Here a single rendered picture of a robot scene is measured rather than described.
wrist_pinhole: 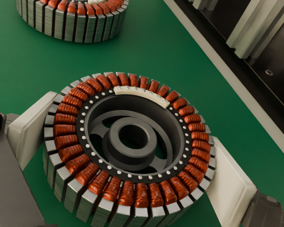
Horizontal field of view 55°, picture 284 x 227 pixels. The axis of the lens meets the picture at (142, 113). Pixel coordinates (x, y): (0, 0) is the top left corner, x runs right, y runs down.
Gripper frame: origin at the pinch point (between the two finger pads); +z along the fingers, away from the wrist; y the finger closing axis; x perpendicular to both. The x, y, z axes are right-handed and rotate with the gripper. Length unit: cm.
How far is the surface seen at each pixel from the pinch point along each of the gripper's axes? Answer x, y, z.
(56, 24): 5.5, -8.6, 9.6
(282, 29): 13.4, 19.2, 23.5
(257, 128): 1.8, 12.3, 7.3
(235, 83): 4.9, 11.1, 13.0
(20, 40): 3.1, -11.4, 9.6
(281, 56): 9.4, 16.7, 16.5
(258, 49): 9.1, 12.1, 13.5
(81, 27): 5.8, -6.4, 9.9
